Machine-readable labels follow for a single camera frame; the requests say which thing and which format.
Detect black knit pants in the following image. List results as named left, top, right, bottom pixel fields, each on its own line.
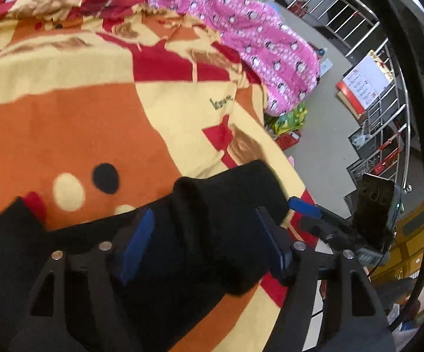
left=0, top=160, right=288, bottom=351

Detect red bag on floor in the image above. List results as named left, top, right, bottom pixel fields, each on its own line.
left=275, top=130, right=301, bottom=151

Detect green yellow bag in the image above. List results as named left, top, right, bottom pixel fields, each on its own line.
left=264, top=102, right=307, bottom=137

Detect red white calendar board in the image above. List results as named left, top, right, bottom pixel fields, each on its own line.
left=336, top=49, right=395, bottom=120

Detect pink penguin quilt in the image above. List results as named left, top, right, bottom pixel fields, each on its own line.
left=148, top=0, right=320, bottom=116

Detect steel stair railing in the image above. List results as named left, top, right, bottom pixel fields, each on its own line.
left=287, top=0, right=411, bottom=192

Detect red orange love blanket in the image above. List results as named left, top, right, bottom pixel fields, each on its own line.
left=0, top=0, right=316, bottom=351

